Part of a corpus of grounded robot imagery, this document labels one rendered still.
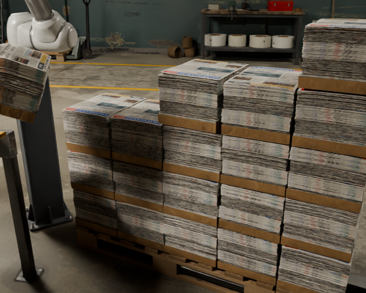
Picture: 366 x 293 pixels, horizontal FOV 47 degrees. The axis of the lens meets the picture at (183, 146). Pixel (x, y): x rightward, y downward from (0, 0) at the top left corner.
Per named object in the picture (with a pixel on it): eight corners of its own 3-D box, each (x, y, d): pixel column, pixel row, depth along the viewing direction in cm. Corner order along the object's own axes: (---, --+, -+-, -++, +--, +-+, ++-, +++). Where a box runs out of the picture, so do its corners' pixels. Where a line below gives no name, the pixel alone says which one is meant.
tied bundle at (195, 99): (194, 103, 220) (195, 59, 211) (247, 111, 207) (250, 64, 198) (157, 124, 189) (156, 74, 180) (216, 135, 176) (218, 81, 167)
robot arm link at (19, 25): (22, 50, 242) (16, 10, 233) (49, 52, 237) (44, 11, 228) (3, 54, 227) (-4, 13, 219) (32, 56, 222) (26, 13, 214)
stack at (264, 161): (115, 214, 274) (106, 91, 243) (292, 265, 226) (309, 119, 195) (76, 245, 242) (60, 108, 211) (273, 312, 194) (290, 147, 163)
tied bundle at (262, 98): (246, 111, 207) (249, 64, 198) (307, 119, 195) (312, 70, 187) (219, 135, 175) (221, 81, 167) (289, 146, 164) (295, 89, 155)
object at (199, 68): (196, 60, 210) (196, 58, 210) (250, 65, 198) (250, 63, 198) (158, 74, 181) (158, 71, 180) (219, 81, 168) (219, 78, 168)
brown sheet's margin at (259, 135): (247, 110, 206) (247, 101, 205) (307, 117, 195) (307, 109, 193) (220, 134, 175) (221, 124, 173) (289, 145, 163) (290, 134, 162)
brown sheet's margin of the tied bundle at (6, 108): (40, 102, 192) (42, 93, 191) (33, 123, 167) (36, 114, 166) (4, 91, 187) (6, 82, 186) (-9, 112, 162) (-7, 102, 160)
